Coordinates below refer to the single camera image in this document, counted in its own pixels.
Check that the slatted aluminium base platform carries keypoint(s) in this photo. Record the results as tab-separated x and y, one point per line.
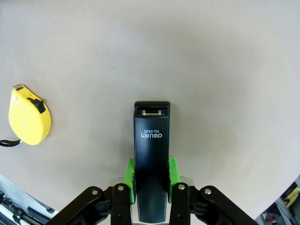
14	189

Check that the yellow tape measure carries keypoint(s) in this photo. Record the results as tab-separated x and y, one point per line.
28	122

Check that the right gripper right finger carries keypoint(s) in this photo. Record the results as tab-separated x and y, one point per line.
185	206

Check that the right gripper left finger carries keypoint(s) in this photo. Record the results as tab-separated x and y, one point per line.
117	206

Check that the black stapler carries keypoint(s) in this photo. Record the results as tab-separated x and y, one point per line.
151	145

